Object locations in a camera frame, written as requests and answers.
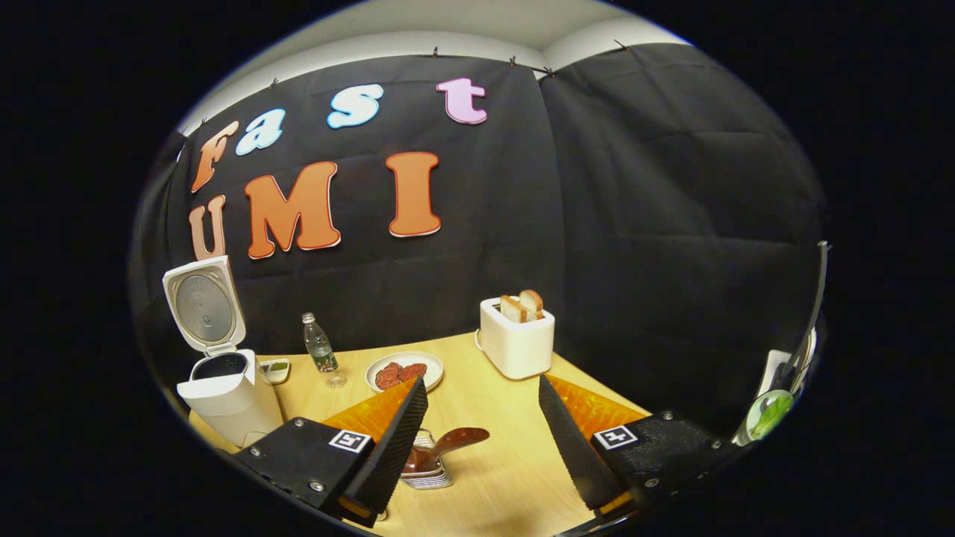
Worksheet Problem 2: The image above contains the clear plastic water bottle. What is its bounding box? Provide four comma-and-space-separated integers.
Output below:
302, 313, 348, 389

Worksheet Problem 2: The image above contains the black backdrop cloth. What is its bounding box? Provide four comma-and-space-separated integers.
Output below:
131, 43, 829, 441

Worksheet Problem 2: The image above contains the brown wooden spoon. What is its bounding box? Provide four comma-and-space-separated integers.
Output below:
403, 427, 491, 474

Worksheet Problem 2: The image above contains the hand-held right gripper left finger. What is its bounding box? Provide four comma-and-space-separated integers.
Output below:
233, 377, 430, 529

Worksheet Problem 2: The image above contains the white round plate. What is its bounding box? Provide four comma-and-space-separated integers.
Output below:
365, 351, 445, 394

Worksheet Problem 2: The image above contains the white rice cooker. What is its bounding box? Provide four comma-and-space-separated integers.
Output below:
163, 256, 284, 448

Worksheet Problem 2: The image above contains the white toaster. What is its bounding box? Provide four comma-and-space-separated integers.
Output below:
478, 297, 556, 380

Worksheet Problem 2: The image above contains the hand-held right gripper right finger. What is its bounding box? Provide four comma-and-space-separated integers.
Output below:
537, 373, 736, 523

